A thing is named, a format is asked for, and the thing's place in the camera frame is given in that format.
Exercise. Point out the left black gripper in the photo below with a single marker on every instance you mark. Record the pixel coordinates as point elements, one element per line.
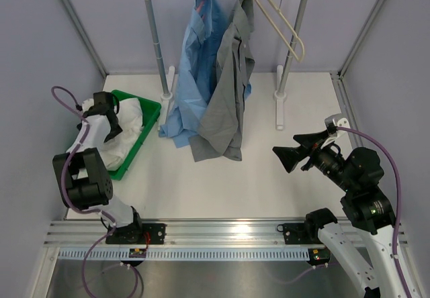
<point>113,133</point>

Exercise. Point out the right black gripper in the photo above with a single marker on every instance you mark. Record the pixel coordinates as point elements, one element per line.
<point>290,156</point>

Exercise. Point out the white shirt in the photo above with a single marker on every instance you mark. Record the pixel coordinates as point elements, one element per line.
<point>96,127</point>

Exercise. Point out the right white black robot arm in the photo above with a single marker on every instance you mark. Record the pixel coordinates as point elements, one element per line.
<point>377,222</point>

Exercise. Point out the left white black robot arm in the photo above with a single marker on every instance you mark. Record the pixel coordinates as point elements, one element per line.
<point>84,181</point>

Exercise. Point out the grey shirt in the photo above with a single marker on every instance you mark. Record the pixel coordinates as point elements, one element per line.
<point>220,131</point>

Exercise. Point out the light blue shirt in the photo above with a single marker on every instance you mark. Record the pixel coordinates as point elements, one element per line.
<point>197,73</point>

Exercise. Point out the green plastic tray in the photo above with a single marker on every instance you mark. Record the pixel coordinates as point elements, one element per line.
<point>151,112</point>

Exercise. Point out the white metal clothes rack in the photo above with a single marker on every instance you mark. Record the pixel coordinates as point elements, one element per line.
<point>296,51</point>

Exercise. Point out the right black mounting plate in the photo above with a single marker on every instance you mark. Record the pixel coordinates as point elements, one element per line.
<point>299,233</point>

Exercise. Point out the black mounting plate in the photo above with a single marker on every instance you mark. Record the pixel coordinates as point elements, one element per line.
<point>147,233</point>
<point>299,233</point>

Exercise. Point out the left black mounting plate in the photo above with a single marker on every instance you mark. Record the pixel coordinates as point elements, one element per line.
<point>147,233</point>

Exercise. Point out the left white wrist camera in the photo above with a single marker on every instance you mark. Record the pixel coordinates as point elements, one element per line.
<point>87,104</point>

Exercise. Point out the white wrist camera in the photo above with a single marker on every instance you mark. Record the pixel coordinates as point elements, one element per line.
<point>333,123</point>
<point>87,104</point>

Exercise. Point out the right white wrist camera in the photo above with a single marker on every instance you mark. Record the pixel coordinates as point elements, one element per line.
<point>333,123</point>

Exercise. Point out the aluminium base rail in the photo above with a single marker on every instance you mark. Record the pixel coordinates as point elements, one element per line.
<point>182,233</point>

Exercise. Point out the white slotted cable duct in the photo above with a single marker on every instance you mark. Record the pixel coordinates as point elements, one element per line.
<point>186,254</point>

